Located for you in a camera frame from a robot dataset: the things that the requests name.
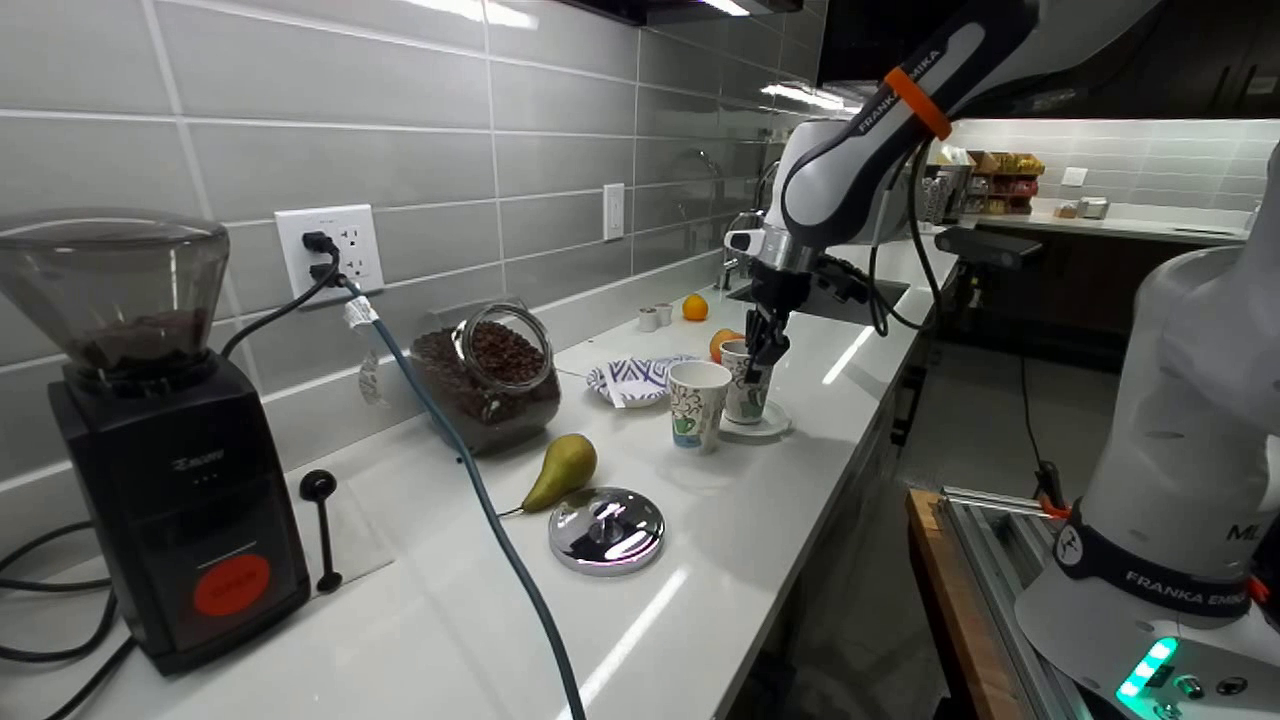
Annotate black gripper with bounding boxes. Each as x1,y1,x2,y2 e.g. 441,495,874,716
739,258,811,380

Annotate shiny metal cup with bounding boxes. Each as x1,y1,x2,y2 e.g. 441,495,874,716
545,484,667,582

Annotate red yellow apple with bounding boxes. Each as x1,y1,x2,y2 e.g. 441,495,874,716
705,325,746,370

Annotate white plastic plate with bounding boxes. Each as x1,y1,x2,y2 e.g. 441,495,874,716
712,397,801,443

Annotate large white plate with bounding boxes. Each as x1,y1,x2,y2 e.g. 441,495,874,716
663,355,736,456

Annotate green yellow pear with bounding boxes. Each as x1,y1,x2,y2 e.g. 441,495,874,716
515,434,598,520

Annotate glass jar of coffee beans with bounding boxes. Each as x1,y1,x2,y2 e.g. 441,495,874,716
409,302,564,462

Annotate stacked food packages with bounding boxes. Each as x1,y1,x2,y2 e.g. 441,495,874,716
962,145,1050,221

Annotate wooden table edge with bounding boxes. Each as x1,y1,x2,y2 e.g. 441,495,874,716
904,484,1061,720

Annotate black coffee tamper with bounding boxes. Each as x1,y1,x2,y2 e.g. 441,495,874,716
296,463,349,601

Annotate black coffee grinder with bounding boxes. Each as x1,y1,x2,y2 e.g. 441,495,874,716
0,213,314,679

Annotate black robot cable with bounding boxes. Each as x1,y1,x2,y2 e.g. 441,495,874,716
860,136,944,340

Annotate white light switch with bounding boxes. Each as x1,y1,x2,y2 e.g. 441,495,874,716
598,181,632,244

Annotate teal power cable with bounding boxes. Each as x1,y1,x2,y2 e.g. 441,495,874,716
331,270,591,720

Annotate white wall outlet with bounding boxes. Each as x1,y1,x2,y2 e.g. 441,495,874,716
271,201,388,302

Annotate black grinder power cable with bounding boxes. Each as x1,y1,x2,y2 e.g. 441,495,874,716
216,230,343,365

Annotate black floor cable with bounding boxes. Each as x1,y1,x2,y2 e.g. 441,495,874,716
0,517,139,720

